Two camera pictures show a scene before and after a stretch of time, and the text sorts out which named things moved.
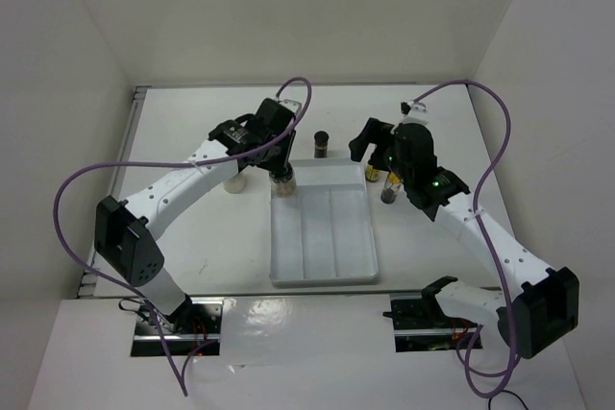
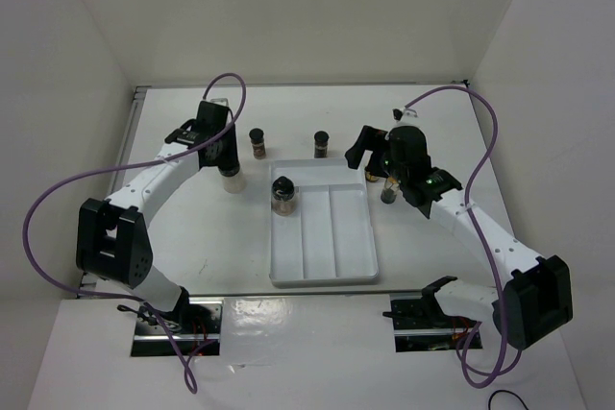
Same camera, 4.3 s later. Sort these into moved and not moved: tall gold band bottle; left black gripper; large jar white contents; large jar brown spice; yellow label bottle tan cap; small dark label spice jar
Moved: large jar brown spice; left black gripper
Not moved: yellow label bottle tan cap; tall gold band bottle; large jar white contents; small dark label spice jar
